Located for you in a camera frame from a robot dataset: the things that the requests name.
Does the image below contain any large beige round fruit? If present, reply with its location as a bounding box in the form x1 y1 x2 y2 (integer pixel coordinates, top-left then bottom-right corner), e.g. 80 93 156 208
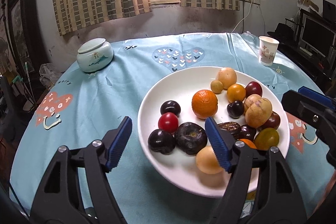
245 97 273 128

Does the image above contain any light blue printed tablecloth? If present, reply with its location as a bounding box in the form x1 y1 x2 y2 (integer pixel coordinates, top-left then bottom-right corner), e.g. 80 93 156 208
9 32 336 224

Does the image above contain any small yellow round fruit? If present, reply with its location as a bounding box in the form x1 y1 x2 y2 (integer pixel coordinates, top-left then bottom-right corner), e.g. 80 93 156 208
210 80 224 94

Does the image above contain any pale orange round fruit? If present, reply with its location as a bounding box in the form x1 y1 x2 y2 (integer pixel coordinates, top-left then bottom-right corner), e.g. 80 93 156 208
196 146 223 174

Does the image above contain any large red plum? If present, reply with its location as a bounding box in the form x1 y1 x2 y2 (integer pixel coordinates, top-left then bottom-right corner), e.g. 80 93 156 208
260 111 281 130

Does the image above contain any clear plastic bag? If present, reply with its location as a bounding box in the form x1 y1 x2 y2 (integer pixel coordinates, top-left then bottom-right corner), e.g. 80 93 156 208
39 63 59 88

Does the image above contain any dark computer desk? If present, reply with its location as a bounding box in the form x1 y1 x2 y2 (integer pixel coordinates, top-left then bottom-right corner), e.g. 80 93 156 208
276 40 336 93

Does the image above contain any dark framed picture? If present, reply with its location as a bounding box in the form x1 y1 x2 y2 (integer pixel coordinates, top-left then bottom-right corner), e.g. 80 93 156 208
7 0 50 75

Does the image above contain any striped beige fruit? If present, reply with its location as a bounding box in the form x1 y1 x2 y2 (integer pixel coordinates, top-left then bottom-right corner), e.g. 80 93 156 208
244 94 262 110

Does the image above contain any red cherry tomato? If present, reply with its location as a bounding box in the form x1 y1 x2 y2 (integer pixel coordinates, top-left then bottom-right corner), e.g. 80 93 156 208
158 112 179 134

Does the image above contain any orange mandarin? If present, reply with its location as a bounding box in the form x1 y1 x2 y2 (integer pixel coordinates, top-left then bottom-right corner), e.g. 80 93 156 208
238 138 258 149
191 90 218 119

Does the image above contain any dark purple plum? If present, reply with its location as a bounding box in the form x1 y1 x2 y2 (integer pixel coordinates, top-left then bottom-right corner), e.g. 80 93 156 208
236 124 257 142
148 129 176 155
160 100 181 117
227 100 245 119

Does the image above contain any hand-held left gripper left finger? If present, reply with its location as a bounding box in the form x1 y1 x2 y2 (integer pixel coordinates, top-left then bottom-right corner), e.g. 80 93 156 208
30 116 133 224

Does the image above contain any dark brown round fruit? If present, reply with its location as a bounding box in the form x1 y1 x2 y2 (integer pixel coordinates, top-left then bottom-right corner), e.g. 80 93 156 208
217 122 240 139

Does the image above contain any pale green ceramic jar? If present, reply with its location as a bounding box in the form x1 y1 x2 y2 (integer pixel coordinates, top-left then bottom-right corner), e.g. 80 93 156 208
76 38 114 73

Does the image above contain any dark red plum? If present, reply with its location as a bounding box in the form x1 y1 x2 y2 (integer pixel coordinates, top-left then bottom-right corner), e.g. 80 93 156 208
245 81 263 97

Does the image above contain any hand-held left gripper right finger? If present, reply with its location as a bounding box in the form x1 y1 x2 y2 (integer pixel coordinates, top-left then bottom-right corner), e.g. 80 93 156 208
205 116 307 224

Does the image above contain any yellow-green tomato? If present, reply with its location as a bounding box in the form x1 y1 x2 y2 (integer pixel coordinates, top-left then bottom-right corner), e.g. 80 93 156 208
253 128 280 150

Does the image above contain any black hat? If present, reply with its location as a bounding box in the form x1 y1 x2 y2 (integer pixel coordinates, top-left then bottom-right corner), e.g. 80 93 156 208
267 22 296 41

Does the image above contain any white oval plate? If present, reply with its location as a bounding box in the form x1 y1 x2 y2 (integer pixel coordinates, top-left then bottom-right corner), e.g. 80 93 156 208
138 66 290 198

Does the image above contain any dark purple mangosteen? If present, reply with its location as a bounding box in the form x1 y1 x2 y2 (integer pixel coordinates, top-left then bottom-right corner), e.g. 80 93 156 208
174 122 208 155

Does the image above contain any black speaker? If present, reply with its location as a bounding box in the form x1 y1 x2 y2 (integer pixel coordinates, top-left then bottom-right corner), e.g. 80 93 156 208
322 0 336 22

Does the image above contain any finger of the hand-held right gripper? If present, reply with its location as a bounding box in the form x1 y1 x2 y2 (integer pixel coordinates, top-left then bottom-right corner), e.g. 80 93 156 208
298 86 333 107
281 90 336 140

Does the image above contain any white paper cup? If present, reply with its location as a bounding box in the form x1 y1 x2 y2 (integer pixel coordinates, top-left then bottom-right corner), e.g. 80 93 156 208
259 36 279 67

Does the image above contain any white power cable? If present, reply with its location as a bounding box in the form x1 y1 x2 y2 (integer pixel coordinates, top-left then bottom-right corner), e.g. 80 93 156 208
231 2 252 33

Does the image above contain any orange-yellow tomato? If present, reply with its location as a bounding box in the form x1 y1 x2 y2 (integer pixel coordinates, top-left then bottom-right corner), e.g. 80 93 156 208
227 84 246 103

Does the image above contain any computer monitor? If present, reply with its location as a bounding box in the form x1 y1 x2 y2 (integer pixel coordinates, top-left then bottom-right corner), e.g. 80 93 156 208
299 15 336 54

